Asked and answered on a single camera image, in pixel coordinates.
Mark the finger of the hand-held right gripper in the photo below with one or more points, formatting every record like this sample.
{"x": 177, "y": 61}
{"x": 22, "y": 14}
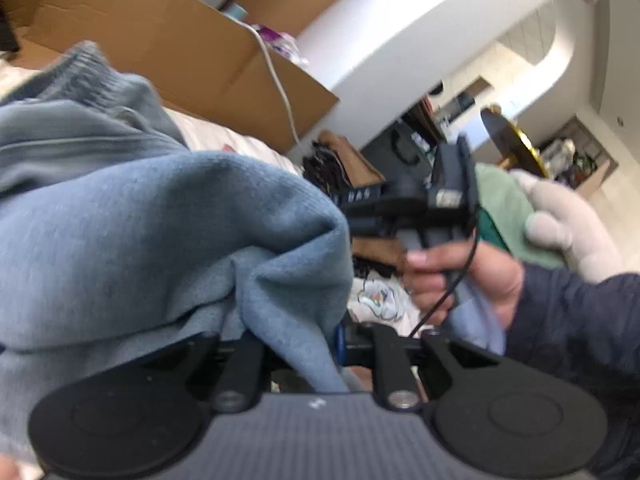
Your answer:
{"x": 367, "y": 225}

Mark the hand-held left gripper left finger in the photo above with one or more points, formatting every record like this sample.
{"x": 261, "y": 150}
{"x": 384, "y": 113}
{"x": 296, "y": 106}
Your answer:
{"x": 245, "y": 365}

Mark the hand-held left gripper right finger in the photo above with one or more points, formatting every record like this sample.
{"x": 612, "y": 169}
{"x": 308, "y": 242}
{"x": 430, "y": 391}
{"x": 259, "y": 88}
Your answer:
{"x": 390, "y": 365}

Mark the blue denim pants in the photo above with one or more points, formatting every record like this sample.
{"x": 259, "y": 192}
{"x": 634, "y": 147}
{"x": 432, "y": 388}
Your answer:
{"x": 150, "y": 230}

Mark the person's right forearm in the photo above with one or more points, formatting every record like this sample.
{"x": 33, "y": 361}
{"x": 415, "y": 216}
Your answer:
{"x": 580, "y": 340}

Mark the person's right hand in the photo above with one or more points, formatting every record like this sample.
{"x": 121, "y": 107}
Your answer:
{"x": 495, "y": 280}

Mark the green blanket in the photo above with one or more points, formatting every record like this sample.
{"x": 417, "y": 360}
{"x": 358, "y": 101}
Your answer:
{"x": 500, "y": 210}

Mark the black bag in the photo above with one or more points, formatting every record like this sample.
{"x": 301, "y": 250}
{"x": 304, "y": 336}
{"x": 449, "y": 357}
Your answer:
{"x": 400, "y": 152}

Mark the brown folded garment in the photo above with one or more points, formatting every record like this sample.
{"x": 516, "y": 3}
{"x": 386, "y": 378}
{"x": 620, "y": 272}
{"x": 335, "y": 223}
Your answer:
{"x": 355, "y": 162}

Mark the black lace garment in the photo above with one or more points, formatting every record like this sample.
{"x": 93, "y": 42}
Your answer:
{"x": 320, "y": 172}

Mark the round gold-rimmed table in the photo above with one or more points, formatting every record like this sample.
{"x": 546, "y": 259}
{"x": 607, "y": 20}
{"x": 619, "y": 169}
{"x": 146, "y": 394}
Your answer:
{"x": 510, "y": 137}

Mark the white plush toy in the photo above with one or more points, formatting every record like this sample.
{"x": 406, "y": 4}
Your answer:
{"x": 570, "y": 220}

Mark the cream bear-print bedsheet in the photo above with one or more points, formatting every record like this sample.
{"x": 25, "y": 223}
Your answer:
{"x": 220, "y": 137}

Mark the purple white detergent bag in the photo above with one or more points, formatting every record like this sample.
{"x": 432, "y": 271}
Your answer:
{"x": 282, "y": 45}

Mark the light blue bottle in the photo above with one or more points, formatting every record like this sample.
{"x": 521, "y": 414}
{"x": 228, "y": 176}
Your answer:
{"x": 235, "y": 10}

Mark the brown cardboard box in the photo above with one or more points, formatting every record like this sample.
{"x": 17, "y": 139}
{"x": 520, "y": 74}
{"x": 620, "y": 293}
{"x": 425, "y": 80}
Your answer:
{"x": 165, "y": 40}

